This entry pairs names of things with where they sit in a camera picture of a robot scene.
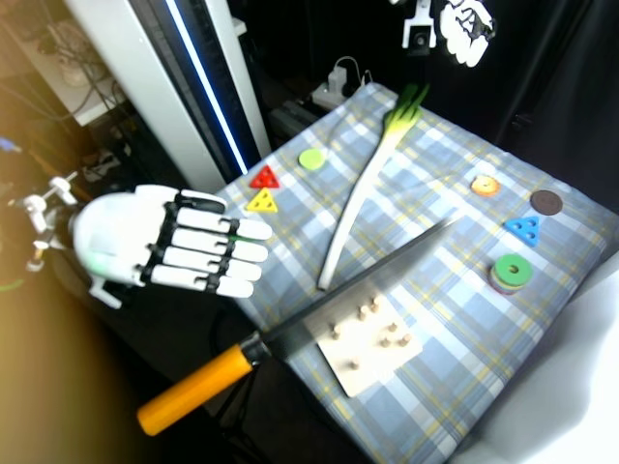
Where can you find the green white leek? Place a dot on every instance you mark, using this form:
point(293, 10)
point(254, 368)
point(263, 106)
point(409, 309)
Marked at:
point(367, 179)

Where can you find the brown toy cookie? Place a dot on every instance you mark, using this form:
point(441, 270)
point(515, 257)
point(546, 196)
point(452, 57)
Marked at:
point(546, 201)

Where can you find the blue plaid cloth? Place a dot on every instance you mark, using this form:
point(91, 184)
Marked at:
point(435, 338)

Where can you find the orange toy biscuit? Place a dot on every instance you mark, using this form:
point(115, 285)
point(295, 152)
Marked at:
point(485, 186)

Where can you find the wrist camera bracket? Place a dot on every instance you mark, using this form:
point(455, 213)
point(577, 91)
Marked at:
point(104, 295)
point(418, 36)

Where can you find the white smooth panel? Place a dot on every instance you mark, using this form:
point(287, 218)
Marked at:
point(556, 386)

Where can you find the white power adapter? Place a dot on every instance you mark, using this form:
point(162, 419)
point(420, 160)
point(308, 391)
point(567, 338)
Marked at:
point(338, 79)

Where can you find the black backdrop curtain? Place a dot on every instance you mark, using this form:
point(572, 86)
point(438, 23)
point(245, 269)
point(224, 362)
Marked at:
point(556, 72)

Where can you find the green toy sandwich cookie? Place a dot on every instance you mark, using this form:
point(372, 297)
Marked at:
point(312, 159)

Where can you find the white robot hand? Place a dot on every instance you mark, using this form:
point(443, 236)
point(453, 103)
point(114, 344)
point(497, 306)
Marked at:
point(121, 237)
point(466, 46)

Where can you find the blue triangle block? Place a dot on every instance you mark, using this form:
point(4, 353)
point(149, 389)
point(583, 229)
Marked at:
point(523, 231)

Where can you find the yellow triangle block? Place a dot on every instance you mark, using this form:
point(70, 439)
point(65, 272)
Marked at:
point(262, 203)

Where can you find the white column with blue strip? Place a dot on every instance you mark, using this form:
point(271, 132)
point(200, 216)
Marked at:
point(145, 72)

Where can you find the wooden peg board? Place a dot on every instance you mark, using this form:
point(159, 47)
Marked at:
point(367, 357)

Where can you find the red triangle block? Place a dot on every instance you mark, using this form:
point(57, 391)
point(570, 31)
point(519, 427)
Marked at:
point(264, 180)

